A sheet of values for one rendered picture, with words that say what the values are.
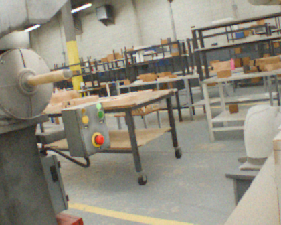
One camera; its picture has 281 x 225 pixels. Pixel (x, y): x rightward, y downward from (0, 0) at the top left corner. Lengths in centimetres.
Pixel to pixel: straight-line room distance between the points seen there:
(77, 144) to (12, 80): 38
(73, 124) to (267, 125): 81
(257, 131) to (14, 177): 101
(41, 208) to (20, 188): 13
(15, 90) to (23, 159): 32
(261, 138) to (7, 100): 102
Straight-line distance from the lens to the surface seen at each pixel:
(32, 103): 111
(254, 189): 71
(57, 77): 94
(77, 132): 124
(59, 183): 142
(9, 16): 88
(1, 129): 113
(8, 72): 107
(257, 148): 140
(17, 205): 128
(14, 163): 125
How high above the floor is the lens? 123
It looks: 3 degrees down
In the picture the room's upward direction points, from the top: 10 degrees counter-clockwise
